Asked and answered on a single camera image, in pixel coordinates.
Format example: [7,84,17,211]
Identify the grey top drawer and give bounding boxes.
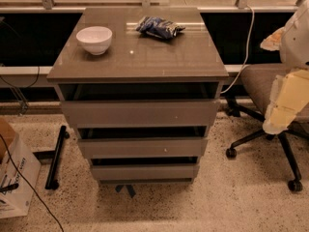
[61,101,219,128]

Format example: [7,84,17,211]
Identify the white paper bag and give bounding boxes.
[0,133,41,218]

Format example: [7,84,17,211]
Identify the brown office chair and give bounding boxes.
[226,63,309,192]

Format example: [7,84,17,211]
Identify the grey bottom drawer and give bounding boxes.
[91,164,200,181]

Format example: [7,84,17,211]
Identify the black floor cable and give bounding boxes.
[0,134,65,232]

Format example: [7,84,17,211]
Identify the white ceramic bowl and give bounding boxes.
[76,26,113,55]

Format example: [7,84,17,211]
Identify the white cable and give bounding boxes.
[220,5,256,95]

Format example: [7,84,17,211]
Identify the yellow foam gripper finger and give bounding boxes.
[263,70,309,134]
[260,27,284,51]

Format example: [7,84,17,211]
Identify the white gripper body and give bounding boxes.
[280,0,309,69]

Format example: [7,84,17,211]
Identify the grey drawer cabinet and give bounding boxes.
[47,7,228,189]

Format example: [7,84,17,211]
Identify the grey drawer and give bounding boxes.
[78,137,208,159]
[91,164,200,181]
[61,101,219,128]

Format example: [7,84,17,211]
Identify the black wall cables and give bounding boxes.
[0,65,41,115]

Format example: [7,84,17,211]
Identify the blue chip bag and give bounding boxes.
[135,16,185,40]

